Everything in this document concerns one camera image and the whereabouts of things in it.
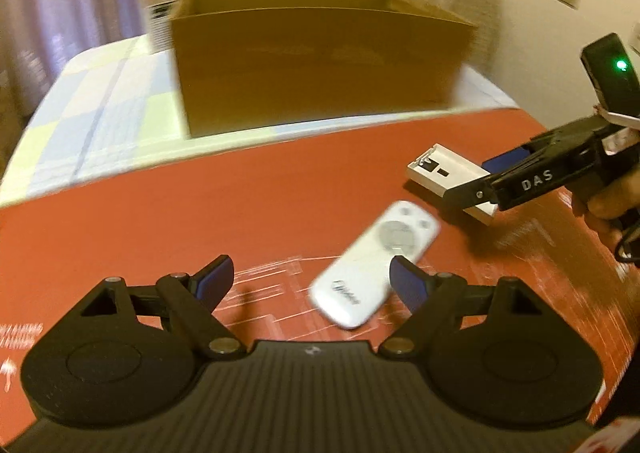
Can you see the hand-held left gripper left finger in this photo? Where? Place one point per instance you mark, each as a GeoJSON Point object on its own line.
{"type": "Point", "coordinates": [215, 275]}

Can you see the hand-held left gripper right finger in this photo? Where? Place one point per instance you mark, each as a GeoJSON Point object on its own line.
{"type": "Point", "coordinates": [405, 278]}

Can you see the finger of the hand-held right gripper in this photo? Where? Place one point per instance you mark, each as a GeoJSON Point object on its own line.
{"type": "Point", "coordinates": [520, 185]}
{"type": "Point", "coordinates": [502, 162]}

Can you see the white oval remote control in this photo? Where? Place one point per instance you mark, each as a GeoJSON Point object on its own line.
{"type": "Point", "coordinates": [360, 278]}

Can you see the white rectangular remote control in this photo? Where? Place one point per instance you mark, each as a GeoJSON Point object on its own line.
{"type": "Point", "coordinates": [435, 168]}

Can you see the brown cardboard box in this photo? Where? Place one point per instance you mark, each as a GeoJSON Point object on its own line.
{"type": "Point", "coordinates": [320, 68]}

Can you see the person's right hand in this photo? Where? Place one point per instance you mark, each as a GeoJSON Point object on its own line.
{"type": "Point", "coordinates": [607, 205]}

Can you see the red printed board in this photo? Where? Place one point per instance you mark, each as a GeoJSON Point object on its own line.
{"type": "Point", "coordinates": [250, 213]}

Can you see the light checkered bed sheet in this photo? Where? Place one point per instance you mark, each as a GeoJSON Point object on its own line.
{"type": "Point", "coordinates": [100, 108]}

